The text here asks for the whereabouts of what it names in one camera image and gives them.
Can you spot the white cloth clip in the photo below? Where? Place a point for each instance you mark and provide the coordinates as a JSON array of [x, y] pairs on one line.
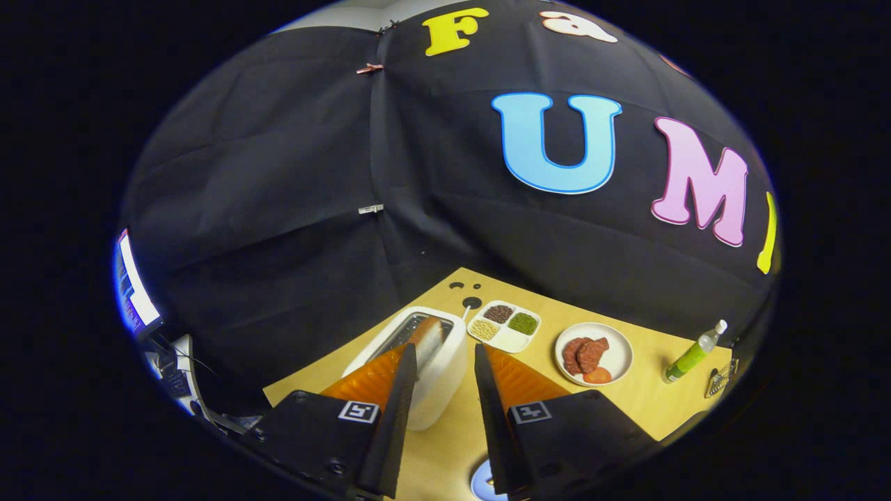
[[370, 209]]

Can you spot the toasted bread slice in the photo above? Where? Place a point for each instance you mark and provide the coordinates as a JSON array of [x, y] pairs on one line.
[[431, 341]]

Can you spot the round white plate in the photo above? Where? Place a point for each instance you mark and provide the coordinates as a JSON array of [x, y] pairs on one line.
[[619, 351]]

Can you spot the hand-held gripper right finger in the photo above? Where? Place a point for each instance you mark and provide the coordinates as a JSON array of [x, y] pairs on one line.
[[493, 417]]

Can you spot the black backdrop cloth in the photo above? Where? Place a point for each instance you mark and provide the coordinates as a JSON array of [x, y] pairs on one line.
[[278, 174]]

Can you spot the blue plate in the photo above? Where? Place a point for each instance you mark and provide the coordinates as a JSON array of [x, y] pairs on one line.
[[482, 480]]

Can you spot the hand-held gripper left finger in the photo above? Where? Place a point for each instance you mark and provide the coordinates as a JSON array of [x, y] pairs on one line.
[[397, 417]]

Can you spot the red tomato slice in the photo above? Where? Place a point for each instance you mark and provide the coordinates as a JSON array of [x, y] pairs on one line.
[[597, 376]]

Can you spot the cooked meat slices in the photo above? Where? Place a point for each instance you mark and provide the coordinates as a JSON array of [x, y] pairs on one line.
[[585, 355]]

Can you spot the white toaster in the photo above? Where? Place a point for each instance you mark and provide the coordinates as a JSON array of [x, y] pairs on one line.
[[445, 390]]

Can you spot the white divided condiment dish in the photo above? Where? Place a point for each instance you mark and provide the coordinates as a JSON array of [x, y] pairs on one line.
[[511, 339]]

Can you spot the dark keyboard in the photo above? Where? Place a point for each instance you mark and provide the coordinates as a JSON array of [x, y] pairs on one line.
[[174, 379]]

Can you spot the green drink bottle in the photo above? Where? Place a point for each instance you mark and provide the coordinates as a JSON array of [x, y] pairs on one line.
[[689, 358]]

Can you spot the pink cloth clip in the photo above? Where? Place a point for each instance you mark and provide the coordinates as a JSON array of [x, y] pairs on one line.
[[369, 68]]

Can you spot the computer monitor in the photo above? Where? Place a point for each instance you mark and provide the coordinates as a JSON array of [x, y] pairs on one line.
[[136, 289]]

